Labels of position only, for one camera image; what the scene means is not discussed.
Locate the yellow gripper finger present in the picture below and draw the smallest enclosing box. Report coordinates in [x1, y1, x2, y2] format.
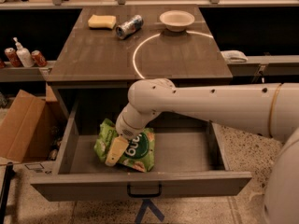
[105, 136, 129, 166]

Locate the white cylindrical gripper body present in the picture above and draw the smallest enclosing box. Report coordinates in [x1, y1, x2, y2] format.
[116, 104, 159, 140]

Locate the green rice chip bag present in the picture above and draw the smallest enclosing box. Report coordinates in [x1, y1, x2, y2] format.
[93, 119, 155, 173]

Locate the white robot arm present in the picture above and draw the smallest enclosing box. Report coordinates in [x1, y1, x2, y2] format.
[106, 78, 299, 224]

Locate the open grey top drawer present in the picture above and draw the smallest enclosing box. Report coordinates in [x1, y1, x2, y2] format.
[31, 89, 251, 201]

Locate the grey cabinet counter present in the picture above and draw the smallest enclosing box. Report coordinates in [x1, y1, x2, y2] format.
[47, 5, 232, 110]

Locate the brown cardboard box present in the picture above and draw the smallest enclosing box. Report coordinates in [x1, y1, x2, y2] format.
[0, 88, 66, 162]

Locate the blue and silver can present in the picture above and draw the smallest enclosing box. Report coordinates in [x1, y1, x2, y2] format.
[116, 15, 144, 40]

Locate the yellow sponge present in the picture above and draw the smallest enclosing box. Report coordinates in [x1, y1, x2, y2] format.
[88, 15, 116, 30]

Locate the red can right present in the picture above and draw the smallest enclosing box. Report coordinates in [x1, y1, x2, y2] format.
[31, 50, 48, 67]

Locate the red can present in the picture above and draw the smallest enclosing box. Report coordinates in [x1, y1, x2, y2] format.
[31, 50, 48, 67]
[5, 48, 21, 67]

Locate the white paper bowl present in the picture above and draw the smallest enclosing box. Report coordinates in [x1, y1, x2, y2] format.
[160, 10, 195, 32]

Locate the black stand leg left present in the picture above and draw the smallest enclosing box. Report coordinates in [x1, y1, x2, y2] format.
[0, 162, 15, 224]

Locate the folded white cloth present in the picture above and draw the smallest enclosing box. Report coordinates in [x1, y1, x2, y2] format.
[221, 50, 248, 63]

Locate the white pump bottle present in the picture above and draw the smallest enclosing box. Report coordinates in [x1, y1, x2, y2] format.
[13, 37, 35, 67]

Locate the grey left shelf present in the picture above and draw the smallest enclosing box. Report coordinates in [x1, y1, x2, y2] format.
[0, 61, 56, 82]

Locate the grey shelf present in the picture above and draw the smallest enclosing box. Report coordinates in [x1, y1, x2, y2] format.
[0, 61, 56, 82]
[228, 55, 299, 77]

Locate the red can left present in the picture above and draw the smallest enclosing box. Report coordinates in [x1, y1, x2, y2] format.
[5, 48, 21, 67]

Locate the grey right shelf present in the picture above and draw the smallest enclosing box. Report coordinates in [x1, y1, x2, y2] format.
[228, 55, 299, 77]

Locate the black drawer handle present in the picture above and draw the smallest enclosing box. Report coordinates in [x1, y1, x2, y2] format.
[126, 184, 162, 199]

